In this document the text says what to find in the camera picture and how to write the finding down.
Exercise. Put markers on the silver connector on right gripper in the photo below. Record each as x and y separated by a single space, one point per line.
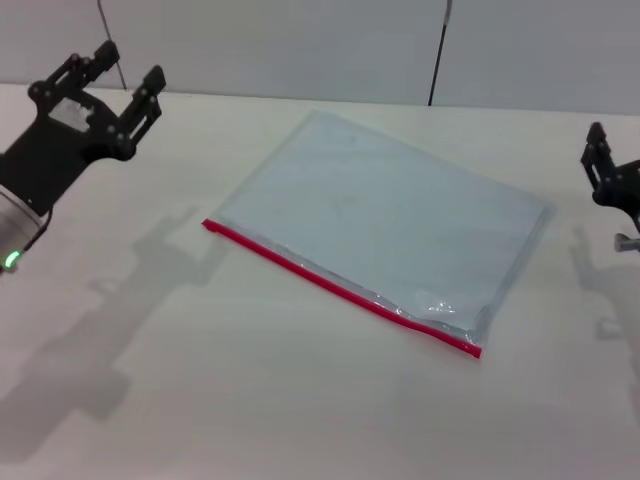
627 243

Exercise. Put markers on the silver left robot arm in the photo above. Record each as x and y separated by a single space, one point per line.
12 225

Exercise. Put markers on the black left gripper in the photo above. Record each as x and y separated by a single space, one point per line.
45 155

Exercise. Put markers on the clear document bag red zipper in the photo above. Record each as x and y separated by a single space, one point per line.
440 307

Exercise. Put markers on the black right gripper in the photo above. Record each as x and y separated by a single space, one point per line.
625 192

